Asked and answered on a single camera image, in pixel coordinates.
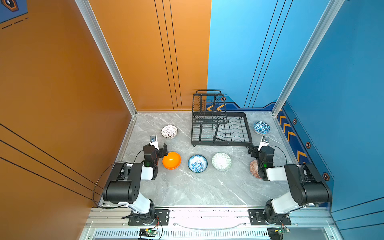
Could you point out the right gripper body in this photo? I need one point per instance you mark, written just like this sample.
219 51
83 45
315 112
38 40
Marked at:
255 151

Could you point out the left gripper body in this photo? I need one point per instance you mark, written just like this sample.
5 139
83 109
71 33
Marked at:
162 150

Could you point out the orange bowl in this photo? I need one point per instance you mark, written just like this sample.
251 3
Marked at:
172 161

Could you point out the white lattice bowl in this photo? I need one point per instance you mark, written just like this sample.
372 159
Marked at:
169 131

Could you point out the green patterned bowl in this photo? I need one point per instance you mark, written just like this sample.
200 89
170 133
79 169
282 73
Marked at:
221 161

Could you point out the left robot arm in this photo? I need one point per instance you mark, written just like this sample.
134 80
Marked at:
123 184

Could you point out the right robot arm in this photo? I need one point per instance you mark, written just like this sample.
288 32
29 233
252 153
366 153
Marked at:
306 186

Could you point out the red patterned bowl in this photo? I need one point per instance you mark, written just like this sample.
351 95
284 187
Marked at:
254 169

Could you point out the blue triangle pattern bowl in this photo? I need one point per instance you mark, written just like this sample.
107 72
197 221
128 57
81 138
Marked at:
261 127

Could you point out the blue floral bowl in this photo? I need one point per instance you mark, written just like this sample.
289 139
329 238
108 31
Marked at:
197 163

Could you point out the right green circuit board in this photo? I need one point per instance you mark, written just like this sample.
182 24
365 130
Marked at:
277 233

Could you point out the green circuit board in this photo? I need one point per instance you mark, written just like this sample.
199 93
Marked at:
148 233
277 233

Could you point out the left green circuit board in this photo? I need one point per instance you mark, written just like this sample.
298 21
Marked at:
148 233

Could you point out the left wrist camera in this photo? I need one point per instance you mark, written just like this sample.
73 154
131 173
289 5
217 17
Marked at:
154 142

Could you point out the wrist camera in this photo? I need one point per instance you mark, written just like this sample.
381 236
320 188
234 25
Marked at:
154 142
264 142

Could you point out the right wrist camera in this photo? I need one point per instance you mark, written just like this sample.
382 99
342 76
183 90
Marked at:
264 142

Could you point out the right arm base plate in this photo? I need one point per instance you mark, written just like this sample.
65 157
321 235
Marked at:
260 217

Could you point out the black wire dish rack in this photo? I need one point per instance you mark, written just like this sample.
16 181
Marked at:
214 125

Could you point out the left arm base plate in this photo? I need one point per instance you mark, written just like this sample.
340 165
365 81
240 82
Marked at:
162 216

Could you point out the aluminium front rail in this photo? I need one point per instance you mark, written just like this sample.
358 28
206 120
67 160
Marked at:
211 217

